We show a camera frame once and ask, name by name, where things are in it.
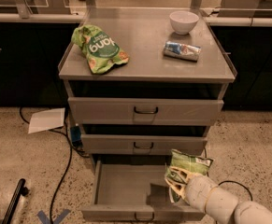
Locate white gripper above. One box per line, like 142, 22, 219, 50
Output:
165, 166, 239, 224

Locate green jalapeno chip bag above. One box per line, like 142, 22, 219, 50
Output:
165, 149, 213, 203

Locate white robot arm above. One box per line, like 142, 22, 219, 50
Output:
165, 166, 272, 224

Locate bottom grey drawer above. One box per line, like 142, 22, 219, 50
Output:
82, 155, 204, 222

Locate grey drawer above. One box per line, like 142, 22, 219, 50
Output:
68, 97, 223, 126
81, 134, 207, 155
82, 155, 204, 222

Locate middle grey drawer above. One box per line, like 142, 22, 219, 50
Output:
81, 134, 207, 155

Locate grey metal drawer cabinet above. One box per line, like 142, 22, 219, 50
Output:
59, 8, 236, 168

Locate top grey drawer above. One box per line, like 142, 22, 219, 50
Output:
68, 97, 223, 126

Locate light green snack bag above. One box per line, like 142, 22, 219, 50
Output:
71, 24, 129, 75

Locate dark counter cabinets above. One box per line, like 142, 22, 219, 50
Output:
0, 22, 78, 106

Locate blue power adapter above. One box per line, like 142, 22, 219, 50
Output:
70, 126, 82, 147

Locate blue silver snack packet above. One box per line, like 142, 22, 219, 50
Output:
163, 41, 201, 62

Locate blue tape cross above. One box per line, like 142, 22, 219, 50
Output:
36, 208, 72, 224

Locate white paper sheet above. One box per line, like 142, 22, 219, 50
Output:
28, 108, 65, 133

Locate black bar on floor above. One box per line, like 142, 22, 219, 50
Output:
2, 178, 29, 224

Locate white bowl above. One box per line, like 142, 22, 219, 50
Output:
169, 11, 199, 35

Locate black floor cable right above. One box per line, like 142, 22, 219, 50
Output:
203, 147, 254, 224

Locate black floor cable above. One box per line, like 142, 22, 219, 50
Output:
19, 106, 90, 224
203, 147, 254, 224

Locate black floor cable left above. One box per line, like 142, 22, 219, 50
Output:
19, 106, 90, 224

